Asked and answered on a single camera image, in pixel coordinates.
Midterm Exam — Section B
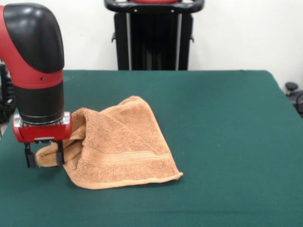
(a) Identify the tan terry cloth towel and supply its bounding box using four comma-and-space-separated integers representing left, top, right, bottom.
35, 96, 184, 191

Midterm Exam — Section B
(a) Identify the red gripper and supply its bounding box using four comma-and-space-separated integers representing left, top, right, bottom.
12, 111, 73, 169

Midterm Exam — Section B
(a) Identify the dark green table cloth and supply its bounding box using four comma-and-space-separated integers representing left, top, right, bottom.
0, 70, 303, 227

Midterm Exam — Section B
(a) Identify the black electronics box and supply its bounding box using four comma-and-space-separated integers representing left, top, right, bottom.
0, 63, 12, 124

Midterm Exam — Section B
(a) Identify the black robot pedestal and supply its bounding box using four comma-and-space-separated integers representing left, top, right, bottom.
104, 0, 205, 71

